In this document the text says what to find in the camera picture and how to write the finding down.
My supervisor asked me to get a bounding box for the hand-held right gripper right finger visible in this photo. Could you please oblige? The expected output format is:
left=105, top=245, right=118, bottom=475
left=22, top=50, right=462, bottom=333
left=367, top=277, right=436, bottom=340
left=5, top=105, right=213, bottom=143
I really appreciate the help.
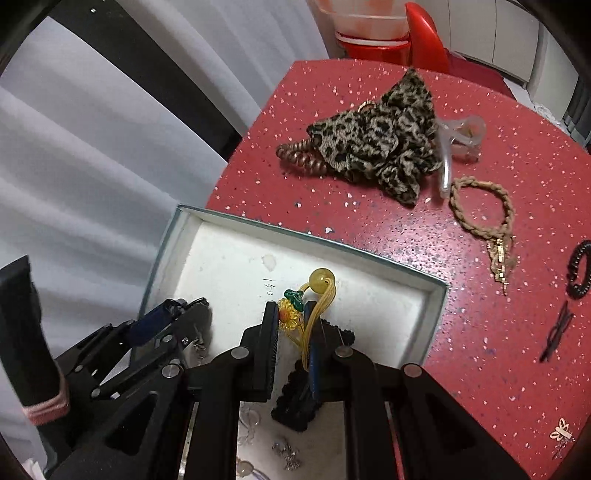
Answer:
left=302, top=300, right=532, bottom=480

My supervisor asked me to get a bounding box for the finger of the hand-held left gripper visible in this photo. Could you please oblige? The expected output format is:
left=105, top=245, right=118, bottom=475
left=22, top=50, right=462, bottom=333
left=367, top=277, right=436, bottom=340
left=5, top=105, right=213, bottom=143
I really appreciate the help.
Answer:
left=55, top=298, right=186, bottom=376
left=90, top=299, right=214, bottom=401

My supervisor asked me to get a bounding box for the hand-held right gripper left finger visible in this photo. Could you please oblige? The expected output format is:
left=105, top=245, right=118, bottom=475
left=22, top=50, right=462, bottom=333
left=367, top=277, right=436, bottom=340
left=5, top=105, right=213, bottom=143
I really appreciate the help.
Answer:
left=46, top=301, right=281, bottom=480

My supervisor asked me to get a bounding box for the dark hair clip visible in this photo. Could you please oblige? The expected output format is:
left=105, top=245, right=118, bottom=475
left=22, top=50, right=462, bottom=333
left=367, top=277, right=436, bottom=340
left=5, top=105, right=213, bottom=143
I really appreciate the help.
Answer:
left=321, top=318, right=356, bottom=348

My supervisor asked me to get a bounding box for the small black hair accessory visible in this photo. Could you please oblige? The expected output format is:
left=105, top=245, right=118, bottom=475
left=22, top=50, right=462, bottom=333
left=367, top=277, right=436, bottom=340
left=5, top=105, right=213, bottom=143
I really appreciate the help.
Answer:
left=271, top=360, right=324, bottom=432

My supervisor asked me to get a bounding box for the white shallow box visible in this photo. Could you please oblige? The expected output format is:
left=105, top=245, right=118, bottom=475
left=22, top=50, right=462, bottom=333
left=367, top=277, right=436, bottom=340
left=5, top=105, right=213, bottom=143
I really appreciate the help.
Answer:
left=136, top=204, right=450, bottom=480

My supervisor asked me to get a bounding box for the clear crystal bracelet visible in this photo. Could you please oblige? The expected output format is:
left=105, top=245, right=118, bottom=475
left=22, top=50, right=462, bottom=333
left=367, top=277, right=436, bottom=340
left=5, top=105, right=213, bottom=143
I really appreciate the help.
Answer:
left=236, top=408, right=303, bottom=480

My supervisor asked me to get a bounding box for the yellow sunflower hair tie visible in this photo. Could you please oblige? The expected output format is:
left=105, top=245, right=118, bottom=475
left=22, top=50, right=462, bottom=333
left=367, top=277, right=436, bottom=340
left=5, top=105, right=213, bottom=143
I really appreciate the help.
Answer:
left=277, top=269, right=337, bottom=372

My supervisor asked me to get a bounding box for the pink ribbed band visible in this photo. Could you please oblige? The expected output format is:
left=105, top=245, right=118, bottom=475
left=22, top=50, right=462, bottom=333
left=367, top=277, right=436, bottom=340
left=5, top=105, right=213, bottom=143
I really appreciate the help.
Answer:
left=21, top=390, right=71, bottom=426

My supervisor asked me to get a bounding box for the white curtain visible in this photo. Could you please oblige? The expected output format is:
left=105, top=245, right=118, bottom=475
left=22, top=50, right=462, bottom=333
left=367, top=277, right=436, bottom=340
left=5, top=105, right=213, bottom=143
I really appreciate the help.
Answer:
left=0, top=0, right=331, bottom=324

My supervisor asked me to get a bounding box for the leopard print scrunchie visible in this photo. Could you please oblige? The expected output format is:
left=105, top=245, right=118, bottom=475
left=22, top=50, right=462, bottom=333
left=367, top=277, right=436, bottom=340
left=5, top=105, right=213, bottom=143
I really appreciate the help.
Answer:
left=307, top=68, right=441, bottom=207

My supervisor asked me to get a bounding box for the thin black hair clip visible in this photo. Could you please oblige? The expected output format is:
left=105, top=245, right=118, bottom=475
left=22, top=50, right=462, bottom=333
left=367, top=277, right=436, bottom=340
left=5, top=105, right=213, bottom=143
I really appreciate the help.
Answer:
left=539, top=300, right=575, bottom=363

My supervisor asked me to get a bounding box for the cream butterfly dangle earring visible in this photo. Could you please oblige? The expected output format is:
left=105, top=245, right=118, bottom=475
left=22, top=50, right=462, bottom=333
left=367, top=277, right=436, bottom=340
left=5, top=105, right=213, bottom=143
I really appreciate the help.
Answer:
left=549, top=418, right=575, bottom=460

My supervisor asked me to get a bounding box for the clear plastic hair claw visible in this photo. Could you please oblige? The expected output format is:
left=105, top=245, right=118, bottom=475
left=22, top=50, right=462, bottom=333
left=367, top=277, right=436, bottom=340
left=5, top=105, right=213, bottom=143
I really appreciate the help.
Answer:
left=431, top=115, right=487, bottom=200

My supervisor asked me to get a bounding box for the clear plastic bucket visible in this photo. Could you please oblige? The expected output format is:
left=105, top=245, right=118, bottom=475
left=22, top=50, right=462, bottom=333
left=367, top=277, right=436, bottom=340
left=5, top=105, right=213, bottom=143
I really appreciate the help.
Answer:
left=314, top=0, right=409, bottom=42

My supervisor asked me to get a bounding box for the red plastic chair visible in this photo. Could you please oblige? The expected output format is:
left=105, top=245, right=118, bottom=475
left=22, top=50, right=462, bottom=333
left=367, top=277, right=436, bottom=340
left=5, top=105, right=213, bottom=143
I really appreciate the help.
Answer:
left=404, top=2, right=451, bottom=73

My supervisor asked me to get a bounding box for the grey curtain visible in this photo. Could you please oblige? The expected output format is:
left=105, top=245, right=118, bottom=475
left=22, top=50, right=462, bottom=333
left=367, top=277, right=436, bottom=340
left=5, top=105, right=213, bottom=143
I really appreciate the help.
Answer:
left=561, top=88, right=591, bottom=144

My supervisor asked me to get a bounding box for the brown spiral hair tie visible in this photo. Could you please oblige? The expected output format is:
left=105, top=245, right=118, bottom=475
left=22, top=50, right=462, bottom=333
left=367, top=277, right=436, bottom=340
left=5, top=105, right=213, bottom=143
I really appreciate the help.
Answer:
left=276, top=138, right=331, bottom=177

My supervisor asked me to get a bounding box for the tan braided bracelet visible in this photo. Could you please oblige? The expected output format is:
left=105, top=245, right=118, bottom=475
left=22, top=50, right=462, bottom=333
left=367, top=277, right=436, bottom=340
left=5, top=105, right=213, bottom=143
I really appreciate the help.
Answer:
left=449, top=175, right=517, bottom=296

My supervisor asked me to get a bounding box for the black beaded bracelet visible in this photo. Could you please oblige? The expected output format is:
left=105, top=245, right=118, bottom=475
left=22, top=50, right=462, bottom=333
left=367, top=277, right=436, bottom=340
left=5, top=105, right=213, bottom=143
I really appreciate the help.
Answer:
left=566, top=240, right=591, bottom=301

